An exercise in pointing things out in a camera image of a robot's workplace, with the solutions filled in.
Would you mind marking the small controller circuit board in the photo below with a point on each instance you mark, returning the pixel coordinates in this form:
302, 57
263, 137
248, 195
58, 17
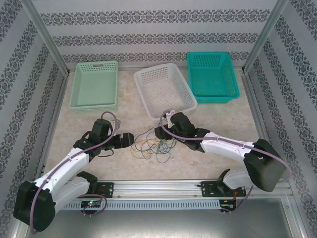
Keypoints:
91, 204
229, 204

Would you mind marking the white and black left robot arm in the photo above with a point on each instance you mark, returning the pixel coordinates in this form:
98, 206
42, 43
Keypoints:
64, 164

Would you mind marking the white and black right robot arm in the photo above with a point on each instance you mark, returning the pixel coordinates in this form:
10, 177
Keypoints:
223, 146

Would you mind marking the light green plastic basket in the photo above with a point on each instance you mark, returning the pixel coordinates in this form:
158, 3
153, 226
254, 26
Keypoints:
94, 86

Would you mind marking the aluminium frame post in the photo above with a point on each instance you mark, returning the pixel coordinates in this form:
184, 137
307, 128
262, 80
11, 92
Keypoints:
266, 37
44, 34

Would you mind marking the teal plastic basket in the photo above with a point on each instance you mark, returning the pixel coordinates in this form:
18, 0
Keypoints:
210, 77

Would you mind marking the grey metal base panel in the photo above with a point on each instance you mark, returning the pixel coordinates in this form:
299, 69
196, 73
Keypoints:
158, 223

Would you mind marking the aluminium side rail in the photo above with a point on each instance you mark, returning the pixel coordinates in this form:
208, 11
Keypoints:
53, 124
256, 111

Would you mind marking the white plastic basket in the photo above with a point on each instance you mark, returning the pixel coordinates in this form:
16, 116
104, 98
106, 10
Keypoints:
163, 91

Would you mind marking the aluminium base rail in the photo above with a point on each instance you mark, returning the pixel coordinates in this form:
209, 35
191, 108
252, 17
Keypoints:
158, 189

